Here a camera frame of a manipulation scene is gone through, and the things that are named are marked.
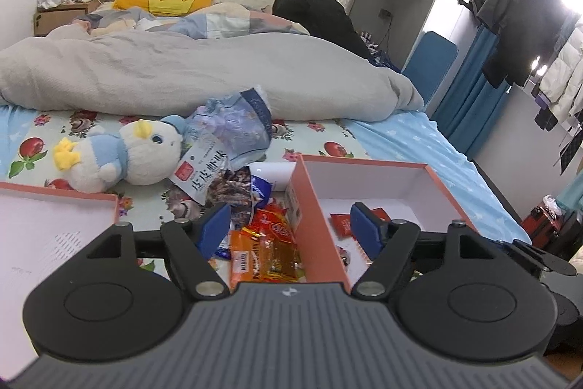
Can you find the fruit print bed mat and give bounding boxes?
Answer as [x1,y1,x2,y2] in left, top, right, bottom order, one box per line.
[0,106,369,285]

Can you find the blue star bed sheet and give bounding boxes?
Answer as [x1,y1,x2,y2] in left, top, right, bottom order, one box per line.
[346,111,533,245]

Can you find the red snack packet white logo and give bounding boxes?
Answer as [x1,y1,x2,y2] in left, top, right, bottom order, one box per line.
[246,202,298,245]

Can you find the grey duvet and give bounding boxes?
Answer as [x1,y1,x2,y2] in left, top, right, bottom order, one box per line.
[0,29,424,125]

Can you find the red black suitcase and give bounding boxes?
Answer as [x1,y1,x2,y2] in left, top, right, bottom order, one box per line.
[521,202,583,262]

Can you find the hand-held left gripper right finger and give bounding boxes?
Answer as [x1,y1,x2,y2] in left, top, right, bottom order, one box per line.
[350,202,496,299]

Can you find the patchwork quilt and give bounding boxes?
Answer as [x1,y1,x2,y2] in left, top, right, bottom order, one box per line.
[73,1,310,41]

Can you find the blue chair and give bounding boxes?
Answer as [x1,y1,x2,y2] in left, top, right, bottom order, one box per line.
[403,31,458,107]

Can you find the white shrimp snack packet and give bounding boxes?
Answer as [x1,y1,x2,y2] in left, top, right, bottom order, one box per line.
[173,138,256,226]

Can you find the blue floral snack bag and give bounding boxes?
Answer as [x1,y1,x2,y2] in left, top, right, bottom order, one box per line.
[184,87,274,171]

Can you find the blue white plush penguin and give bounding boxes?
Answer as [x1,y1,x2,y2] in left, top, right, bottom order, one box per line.
[52,114,188,194]

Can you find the orange cardboard box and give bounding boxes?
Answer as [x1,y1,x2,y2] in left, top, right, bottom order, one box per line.
[285,153,481,294]

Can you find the black jacket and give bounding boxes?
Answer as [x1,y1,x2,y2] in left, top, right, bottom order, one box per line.
[272,0,372,59]

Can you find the blue curtain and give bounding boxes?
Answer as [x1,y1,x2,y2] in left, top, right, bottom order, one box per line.
[430,24,513,157]

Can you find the white puffer jacket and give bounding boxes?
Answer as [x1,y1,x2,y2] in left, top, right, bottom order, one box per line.
[540,22,583,116]

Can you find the white spray bottle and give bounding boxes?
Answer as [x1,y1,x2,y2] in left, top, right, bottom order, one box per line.
[248,161,298,190]

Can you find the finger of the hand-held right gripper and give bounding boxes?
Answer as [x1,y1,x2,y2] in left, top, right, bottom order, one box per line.
[501,240,574,279]

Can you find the checkered cloth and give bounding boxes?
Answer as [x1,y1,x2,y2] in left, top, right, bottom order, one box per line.
[360,31,388,66]

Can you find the orange box lid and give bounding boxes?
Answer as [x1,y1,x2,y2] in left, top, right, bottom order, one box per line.
[0,182,120,353]

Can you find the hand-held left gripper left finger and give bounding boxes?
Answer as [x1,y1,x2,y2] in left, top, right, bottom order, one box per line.
[86,202,231,299]

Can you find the hanging dark clothes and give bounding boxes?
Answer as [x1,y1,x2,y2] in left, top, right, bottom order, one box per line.
[478,0,575,86]

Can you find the blue white snack packet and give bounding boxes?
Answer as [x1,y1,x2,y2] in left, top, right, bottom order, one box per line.
[250,175,273,212]

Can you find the orange clear snack packet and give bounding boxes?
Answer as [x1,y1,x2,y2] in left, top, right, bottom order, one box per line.
[228,232,304,292]

